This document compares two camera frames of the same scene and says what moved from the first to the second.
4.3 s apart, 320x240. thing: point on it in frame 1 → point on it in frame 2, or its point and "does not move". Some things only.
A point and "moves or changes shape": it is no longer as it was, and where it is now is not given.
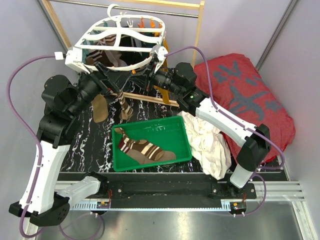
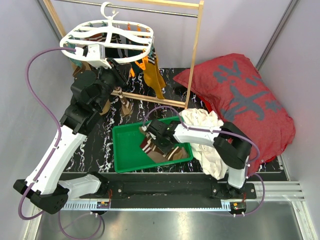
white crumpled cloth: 209,146 does not move
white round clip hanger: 121,42 moves or changes shape
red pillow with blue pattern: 239,89 does not move
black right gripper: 151,76 → 164,149
